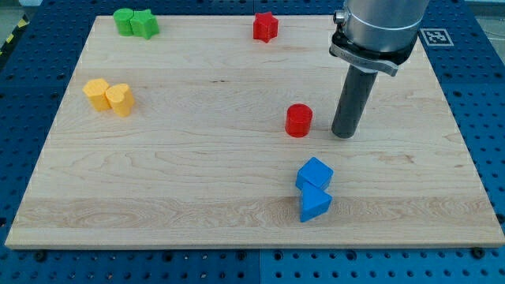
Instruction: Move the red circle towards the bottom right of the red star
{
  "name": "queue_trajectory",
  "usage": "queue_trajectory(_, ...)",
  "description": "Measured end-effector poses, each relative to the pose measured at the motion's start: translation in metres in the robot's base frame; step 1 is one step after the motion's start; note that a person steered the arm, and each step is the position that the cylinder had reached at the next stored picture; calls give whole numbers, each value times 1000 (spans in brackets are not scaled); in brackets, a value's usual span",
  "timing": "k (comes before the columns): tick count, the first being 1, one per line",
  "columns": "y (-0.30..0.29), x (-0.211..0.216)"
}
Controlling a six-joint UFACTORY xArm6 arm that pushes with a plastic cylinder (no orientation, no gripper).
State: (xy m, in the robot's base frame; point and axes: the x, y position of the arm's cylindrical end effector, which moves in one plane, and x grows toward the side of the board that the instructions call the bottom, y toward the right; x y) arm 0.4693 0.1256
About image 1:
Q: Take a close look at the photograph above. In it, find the red cylinder block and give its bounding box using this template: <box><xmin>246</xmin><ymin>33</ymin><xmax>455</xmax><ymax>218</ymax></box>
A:
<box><xmin>285</xmin><ymin>103</ymin><xmax>312</xmax><ymax>137</ymax></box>

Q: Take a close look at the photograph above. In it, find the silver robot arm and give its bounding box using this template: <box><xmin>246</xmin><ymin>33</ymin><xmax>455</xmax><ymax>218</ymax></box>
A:
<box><xmin>329</xmin><ymin>0</ymin><xmax>428</xmax><ymax>77</ymax></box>

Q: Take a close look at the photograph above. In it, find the red star block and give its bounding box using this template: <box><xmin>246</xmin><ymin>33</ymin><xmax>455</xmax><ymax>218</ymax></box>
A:
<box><xmin>252</xmin><ymin>12</ymin><xmax>279</xmax><ymax>43</ymax></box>

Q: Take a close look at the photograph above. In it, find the green star block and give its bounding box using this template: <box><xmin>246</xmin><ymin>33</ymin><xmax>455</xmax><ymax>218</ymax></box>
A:
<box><xmin>129</xmin><ymin>9</ymin><xmax>159</xmax><ymax>39</ymax></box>

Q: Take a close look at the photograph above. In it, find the light wooden board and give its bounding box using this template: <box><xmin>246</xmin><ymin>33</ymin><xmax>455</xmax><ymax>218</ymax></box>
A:
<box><xmin>6</xmin><ymin>16</ymin><xmax>504</xmax><ymax>250</ymax></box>

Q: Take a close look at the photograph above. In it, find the blue cube block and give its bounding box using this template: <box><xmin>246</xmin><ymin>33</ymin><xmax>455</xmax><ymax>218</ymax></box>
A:
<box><xmin>295</xmin><ymin>157</ymin><xmax>334</xmax><ymax>190</ymax></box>

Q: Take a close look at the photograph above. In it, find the blue triangle block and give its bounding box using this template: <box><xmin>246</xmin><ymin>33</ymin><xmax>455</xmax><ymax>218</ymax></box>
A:
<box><xmin>300</xmin><ymin>182</ymin><xmax>333</xmax><ymax>222</ymax></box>

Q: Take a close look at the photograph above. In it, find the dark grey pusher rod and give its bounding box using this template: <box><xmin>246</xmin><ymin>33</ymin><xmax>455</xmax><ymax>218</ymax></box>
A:
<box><xmin>331</xmin><ymin>65</ymin><xmax>377</xmax><ymax>139</ymax></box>

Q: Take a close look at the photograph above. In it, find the yellow heart block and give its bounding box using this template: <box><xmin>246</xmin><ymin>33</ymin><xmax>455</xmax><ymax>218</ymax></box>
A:
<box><xmin>106</xmin><ymin>84</ymin><xmax>135</xmax><ymax>117</ymax></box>

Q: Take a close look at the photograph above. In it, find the yellow hexagon block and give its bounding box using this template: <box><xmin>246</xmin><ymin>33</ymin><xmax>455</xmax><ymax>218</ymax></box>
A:
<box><xmin>82</xmin><ymin>78</ymin><xmax>111</xmax><ymax>111</ymax></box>

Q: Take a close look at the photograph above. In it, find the green cylinder block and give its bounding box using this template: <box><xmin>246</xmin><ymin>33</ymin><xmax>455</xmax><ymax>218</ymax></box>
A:
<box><xmin>113</xmin><ymin>8</ymin><xmax>134</xmax><ymax>36</ymax></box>

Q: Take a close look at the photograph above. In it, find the white fiducial marker tag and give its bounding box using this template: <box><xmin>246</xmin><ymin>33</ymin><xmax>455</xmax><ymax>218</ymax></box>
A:
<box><xmin>420</xmin><ymin>28</ymin><xmax>454</xmax><ymax>47</ymax></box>

